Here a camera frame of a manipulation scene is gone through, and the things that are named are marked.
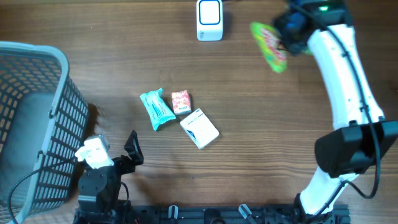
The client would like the Haribo gummy candy bag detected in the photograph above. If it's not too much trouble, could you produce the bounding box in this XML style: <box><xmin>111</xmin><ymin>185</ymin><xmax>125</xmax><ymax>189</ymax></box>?
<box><xmin>249</xmin><ymin>21</ymin><xmax>313</xmax><ymax>75</ymax></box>

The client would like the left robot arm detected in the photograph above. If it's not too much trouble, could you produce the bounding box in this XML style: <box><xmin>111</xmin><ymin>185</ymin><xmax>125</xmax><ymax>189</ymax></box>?
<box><xmin>73</xmin><ymin>131</ymin><xmax>144</xmax><ymax>223</ymax></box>

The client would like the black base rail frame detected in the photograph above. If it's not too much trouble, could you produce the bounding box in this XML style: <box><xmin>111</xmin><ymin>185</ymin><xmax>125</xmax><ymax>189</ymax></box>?
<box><xmin>73</xmin><ymin>204</ymin><xmax>351</xmax><ymax>224</ymax></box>

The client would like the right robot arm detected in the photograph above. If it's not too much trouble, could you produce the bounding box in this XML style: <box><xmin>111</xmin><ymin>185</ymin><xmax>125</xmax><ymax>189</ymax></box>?
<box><xmin>273</xmin><ymin>1</ymin><xmax>397</xmax><ymax>223</ymax></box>

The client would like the grey plastic mesh basket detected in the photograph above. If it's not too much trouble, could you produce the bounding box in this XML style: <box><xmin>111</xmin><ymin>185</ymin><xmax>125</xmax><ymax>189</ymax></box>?
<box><xmin>1</xmin><ymin>41</ymin><xmax>89</xmax><ymax>223</ymax></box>

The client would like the white blue paper box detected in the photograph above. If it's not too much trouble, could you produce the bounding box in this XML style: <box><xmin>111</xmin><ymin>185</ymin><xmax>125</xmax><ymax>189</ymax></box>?
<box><xmin>180</xmin><ymin>109</ymin><xmax>220</xmax><ymax>150</ymax></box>

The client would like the teal tissue packet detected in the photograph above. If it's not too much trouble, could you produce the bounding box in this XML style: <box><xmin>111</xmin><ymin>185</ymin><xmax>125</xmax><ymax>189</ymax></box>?
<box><xmin>140</xmin><ymin>88</ymin><xmax>176</xmax><ymax>131</ymax></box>

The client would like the small orange candy box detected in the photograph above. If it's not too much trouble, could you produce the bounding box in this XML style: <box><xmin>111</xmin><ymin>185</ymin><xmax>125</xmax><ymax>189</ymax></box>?
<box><xmin>171</xmin><ymin>90</ymin><xmax>192</xmax><ymax>115</ymax></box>

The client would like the white barcode scanner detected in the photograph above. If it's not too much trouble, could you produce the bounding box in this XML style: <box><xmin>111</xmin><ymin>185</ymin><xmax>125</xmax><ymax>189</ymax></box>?
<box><xmin>196</xmin><ymin>0</ymin><xmax>223</xmax><ymax>41</ymax></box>

